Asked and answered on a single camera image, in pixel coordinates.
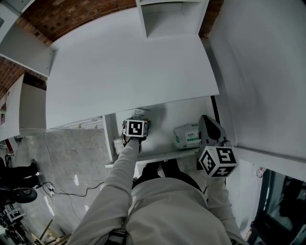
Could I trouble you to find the person's right forearm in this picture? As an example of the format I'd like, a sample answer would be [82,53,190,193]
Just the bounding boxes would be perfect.
[206,176,234,216]

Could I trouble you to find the small white desk drawer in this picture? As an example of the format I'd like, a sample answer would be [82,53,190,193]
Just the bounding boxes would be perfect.
[51,116,104,127]
[71,124,104,130]

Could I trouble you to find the black floor cable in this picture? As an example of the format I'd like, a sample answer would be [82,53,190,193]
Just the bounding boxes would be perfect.
[35,181,105,199]

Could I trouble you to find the person's left black shoe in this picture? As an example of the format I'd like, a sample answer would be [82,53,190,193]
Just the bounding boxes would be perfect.
[140,162,161,180]

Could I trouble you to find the person's black shoe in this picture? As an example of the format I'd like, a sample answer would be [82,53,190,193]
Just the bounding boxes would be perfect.
[140,162,161,180]
[160,158,180,179]

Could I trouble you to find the small white packet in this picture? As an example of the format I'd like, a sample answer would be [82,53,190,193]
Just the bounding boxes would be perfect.
[112,138,125,155]

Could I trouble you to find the person's left forearm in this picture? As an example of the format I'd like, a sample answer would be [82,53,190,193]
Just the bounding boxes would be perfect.
[100,138,141,199]

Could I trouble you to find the dark window frame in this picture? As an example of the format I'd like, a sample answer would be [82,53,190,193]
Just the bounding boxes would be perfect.
[250,168,306,245]

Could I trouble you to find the white wet wipes pack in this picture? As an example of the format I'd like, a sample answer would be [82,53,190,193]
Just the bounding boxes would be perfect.
[173,122,203,151]

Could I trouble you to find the black round stool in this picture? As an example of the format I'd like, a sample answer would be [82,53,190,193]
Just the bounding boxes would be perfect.
[0,187,38,204]

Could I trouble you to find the wooden frame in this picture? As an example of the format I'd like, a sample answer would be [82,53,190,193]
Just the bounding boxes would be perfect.
[31,219,70,245]

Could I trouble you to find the white side shelf unit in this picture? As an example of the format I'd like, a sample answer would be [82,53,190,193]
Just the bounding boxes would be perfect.
[0,73,47,142]

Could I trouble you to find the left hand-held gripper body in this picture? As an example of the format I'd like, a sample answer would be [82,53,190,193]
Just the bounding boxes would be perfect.
[122,117,152,144]

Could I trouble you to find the white and blue bandage box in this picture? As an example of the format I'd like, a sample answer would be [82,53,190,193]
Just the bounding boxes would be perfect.
[133,108,152,121]

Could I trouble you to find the person's right black shoe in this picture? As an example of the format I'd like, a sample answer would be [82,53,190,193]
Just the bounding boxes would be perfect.
[160,158,180,179]

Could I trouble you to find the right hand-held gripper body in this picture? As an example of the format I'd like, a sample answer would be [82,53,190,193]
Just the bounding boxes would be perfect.
[197,138,239,178]

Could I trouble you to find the white desk with hutch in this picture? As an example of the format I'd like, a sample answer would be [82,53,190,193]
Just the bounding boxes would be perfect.
[0,0,220,131]

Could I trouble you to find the person's light sweater torso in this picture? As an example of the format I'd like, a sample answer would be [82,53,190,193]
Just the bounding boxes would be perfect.
[68,177,249,245]

